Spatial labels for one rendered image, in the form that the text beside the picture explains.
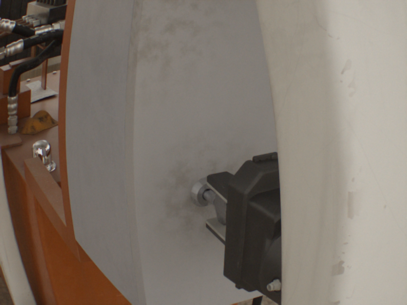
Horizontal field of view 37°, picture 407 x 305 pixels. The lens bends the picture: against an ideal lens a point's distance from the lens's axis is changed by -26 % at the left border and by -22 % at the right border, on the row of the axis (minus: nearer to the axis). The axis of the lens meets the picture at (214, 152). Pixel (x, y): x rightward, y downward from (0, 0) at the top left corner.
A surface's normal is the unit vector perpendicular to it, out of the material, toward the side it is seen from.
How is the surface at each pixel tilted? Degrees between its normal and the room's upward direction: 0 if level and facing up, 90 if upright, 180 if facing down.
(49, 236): 90
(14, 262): 91
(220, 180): 0
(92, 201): 90
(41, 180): 0
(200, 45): 90
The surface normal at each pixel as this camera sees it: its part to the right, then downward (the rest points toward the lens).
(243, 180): -0.59, -0.55
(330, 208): -0.86, 0.21
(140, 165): 0.51, 0.32
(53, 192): 0.03, -0.93
